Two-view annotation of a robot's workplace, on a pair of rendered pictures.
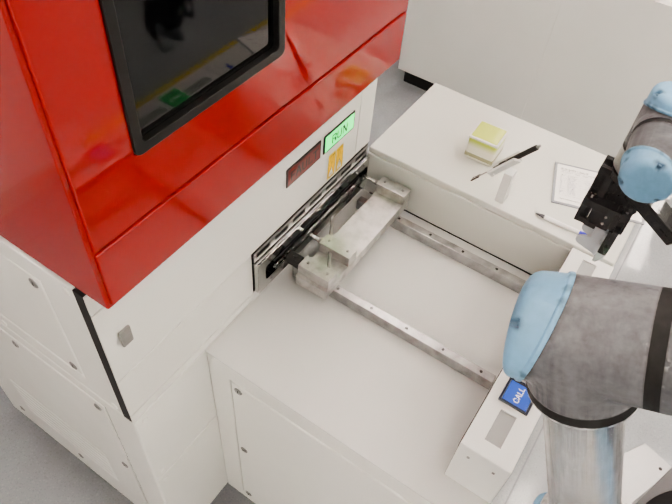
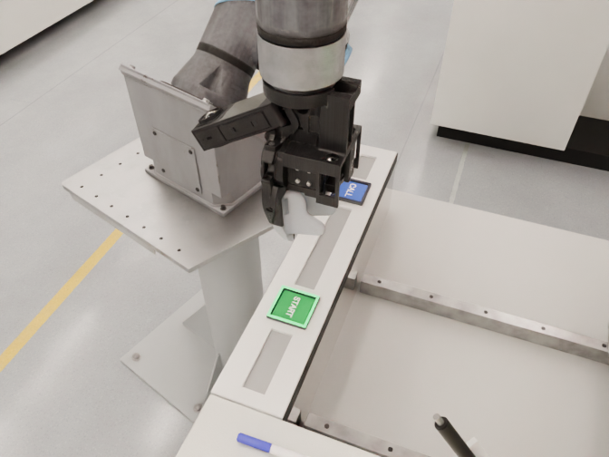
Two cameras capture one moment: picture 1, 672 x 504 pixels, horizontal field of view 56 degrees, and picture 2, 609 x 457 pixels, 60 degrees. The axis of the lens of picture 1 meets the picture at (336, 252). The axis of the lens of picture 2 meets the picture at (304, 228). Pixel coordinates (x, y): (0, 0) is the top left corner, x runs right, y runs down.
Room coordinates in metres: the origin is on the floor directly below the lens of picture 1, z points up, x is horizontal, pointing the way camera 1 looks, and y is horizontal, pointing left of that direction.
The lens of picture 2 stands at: (1.23, -0.53, 1.54)
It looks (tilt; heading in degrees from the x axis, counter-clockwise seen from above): 44 degrees down; 171
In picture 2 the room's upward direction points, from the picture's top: straight up
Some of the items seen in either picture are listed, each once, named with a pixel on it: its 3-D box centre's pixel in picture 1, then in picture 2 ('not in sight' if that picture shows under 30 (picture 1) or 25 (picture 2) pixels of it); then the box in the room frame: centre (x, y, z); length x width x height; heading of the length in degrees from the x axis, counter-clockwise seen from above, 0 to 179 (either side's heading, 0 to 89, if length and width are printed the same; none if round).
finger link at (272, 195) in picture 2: not in sight; (277, 189); (0.81, -0.49, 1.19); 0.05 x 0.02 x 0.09; 150
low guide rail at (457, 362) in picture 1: (388, 322); (511, 325); (0.79, -0.13, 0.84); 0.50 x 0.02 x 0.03; 60
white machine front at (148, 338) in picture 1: (261, 224); not in sight; (0.87, 0.16, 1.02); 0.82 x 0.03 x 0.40; 150
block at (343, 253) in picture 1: (337, 249); not in sight; (0.93, 0.00, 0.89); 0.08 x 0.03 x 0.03; 60
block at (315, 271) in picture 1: (317, 272); not in sight; (0.86, 0.04, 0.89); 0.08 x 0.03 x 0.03; 60
